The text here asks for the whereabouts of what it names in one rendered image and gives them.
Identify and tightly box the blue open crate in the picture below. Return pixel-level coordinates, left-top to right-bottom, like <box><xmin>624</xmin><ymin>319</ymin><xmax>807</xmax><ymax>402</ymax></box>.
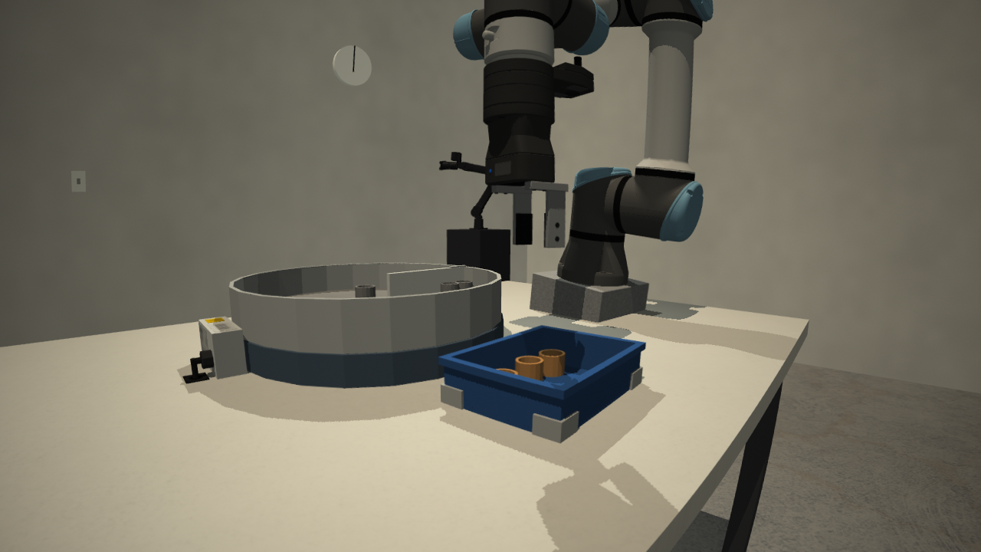
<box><xmin>438</xmin><ymin>325</ymin><xmax>646</xmax><ymax>443</ymax></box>

